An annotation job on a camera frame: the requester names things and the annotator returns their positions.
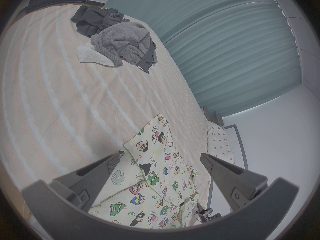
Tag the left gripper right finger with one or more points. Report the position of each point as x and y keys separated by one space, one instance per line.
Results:
x=225 y=176

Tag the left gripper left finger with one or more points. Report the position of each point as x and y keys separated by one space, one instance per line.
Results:
x=100 y=176

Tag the white printed pyjama top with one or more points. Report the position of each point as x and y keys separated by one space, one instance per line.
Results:
x=150 y=174

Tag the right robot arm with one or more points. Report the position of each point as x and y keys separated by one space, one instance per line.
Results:
x=205 y=212

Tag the bed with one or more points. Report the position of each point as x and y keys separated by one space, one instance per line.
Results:
x=62 y=96

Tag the pile of clothes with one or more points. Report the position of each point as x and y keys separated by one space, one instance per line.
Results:
x=120 y=39

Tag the white printed pillow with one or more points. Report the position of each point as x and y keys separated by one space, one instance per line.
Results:
x=220 y=141

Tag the grey bedside table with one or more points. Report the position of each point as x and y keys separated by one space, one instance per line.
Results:
x=215 y=116

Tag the blue-green curtain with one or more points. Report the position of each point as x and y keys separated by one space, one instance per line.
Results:
x=225 y=46

